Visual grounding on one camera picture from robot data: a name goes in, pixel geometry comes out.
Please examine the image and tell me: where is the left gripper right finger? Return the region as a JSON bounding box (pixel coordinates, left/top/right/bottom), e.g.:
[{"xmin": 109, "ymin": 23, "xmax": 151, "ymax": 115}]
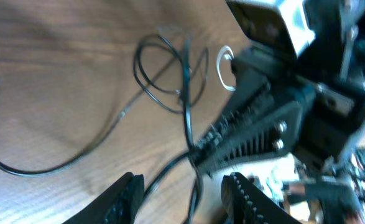
[{"xmin": 221, "ymin": 172, "xmax": 300, "ymax": 224}]

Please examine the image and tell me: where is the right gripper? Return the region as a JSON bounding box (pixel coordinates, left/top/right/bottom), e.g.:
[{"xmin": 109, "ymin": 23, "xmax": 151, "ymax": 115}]
[{"xmin": 193, "ymin": 56, "xmax": 365, "ymax": 174}]

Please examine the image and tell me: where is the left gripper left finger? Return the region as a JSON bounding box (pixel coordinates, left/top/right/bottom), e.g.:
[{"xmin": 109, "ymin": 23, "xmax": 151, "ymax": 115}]
[{"xmin": 65, "ymin": 172, "xmax": 144, "ymax": 224}]

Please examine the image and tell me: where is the white USB cable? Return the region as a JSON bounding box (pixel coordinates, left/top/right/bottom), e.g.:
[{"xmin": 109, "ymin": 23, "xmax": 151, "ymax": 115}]
[{"xmin": 216, "ymin": 45, "xmax": 238, "ymax": 92}]

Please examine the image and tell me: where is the thin black cable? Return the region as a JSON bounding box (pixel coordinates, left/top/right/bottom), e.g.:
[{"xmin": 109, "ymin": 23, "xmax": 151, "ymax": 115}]
[{"xmin": 132, "ymin": 33, "xmax": 210, "ymax": 224}]

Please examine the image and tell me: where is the thick black cable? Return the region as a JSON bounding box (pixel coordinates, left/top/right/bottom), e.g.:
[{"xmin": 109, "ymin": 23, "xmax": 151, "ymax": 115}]
[{"xmin": 0, "ymin": 55, "xmax": 177, "ymax": 178}]

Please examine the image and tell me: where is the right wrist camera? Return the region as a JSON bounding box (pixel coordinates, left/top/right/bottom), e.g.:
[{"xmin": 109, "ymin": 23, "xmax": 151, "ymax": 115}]
[{"xmin": 226, "ymin": 0, "xmax": 316, "ymax": 57}]

